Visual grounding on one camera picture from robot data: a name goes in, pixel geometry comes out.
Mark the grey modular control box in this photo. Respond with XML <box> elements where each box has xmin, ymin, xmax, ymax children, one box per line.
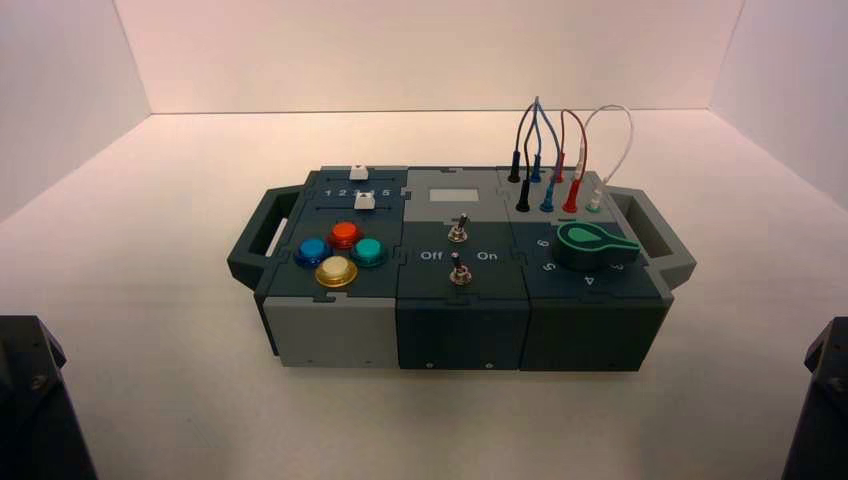
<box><xmin>226</xmin><ymin>164</ymin><xmax>698</xmax><ymax>372</ymax></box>

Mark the grey display window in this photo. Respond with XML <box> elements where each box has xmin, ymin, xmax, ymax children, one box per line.
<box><xmin>429</xmin><ymin>188</ymin><xmax>480</xmax><ymax>205</ymax></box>

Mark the teal push button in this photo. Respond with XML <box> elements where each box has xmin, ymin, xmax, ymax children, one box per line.
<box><xmin>349</xmin><ymin>238</ymin><xmax>389</xmax><ymax>270</ymax></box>

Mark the red push button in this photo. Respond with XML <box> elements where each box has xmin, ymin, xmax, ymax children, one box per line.
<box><xmin>327</xmin><ymin>221</ymin><xmax>364</xmax><ymax>251</ymax></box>

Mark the yellow push button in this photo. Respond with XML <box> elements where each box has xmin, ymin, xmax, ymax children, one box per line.
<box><xmin>314</xmin><ymin>255</ymin><xmax>359</xmax><ymax>289</ymax></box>

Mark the blue push button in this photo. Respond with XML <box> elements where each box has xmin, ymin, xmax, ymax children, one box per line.
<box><xmin>293</xmin><ymin>237</ymin><xmax>333</xmax><ymax>270</ymax></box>

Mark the green rotary knob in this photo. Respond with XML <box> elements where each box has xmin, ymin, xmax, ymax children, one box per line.
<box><xmin>554</xmin><ymin>222</ymin><xmax>643</xmax><ymax>273</ymax></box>

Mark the black jumper cable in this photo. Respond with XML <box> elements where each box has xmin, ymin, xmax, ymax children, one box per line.
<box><xmin>507</xmin><ymin>101</ymin><xmax>539</xmax><ymax>214</ymax></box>

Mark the blue jumper cable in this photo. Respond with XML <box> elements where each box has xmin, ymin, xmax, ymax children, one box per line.
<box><xmin>528</xmin><ymin>97</ymin><xmax>563</xmax><ymax>214</ymax></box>

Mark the red jumper cable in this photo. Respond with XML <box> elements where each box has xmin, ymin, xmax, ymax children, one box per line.
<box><xmin>553</xmin><ymin>109</ymin><xmax>590</xmax><ymax>215</ymax></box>

